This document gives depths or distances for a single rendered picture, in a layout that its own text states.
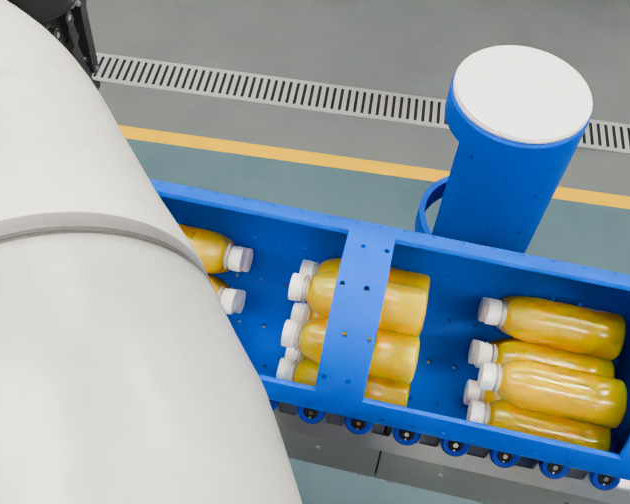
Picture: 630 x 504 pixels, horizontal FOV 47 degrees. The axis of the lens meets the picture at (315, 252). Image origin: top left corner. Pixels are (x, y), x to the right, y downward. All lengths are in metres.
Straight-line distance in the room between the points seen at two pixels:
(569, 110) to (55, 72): 1.32
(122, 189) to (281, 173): 2.46
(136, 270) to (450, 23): 3.24
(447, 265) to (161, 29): 2.34
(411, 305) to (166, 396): 0.85
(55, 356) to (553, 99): 1.43
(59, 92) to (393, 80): 2.83
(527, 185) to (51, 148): 1.36
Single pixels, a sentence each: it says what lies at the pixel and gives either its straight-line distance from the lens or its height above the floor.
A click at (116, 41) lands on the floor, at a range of 3.27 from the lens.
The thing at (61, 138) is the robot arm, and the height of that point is 1.86.
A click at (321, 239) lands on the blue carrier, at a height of 1.08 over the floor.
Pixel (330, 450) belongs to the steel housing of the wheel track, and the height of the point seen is 0.88.
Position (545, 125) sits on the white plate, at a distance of 1.49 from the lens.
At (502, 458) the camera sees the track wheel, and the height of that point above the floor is 0.96.
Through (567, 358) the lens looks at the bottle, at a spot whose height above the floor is 1.09.
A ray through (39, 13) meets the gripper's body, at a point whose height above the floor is 1.63.
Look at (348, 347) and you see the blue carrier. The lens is 0.95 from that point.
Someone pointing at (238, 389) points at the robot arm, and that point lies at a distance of 0.18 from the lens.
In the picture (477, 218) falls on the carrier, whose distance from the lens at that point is 1.62.
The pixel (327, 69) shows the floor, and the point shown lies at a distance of 3.09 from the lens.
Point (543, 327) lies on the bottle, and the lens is 1.09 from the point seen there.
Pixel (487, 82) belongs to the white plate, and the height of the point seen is 1.04.
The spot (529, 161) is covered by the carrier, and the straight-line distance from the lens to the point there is 1.49.
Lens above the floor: 2.03
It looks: 55 degrees down
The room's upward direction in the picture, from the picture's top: 4 degrees clockwise
